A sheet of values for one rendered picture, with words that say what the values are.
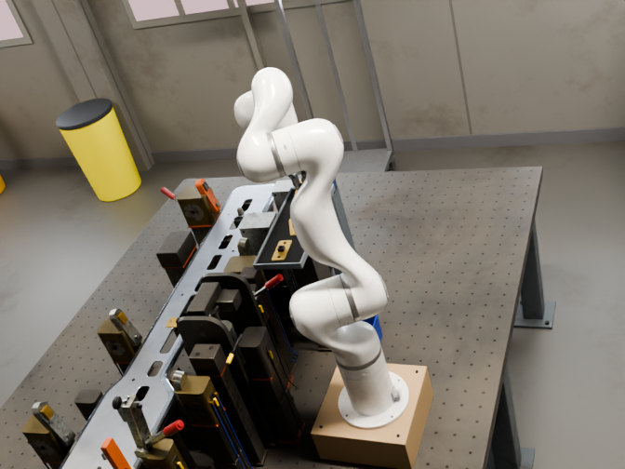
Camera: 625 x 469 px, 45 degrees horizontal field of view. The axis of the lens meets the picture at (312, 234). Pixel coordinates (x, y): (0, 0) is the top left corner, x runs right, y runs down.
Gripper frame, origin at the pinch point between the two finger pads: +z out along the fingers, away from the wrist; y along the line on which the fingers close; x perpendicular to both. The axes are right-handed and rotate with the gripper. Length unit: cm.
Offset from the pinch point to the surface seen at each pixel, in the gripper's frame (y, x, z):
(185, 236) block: 46, -7, 19
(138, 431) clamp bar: 26, 81, 9
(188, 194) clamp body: 50, -29, 16
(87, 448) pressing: 48, 74, 22
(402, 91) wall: -2, -222, 83
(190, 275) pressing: 40.3, 9.8, 22.2
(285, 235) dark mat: 3.3, 17.4, 6.3
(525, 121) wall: -67, -209, 107
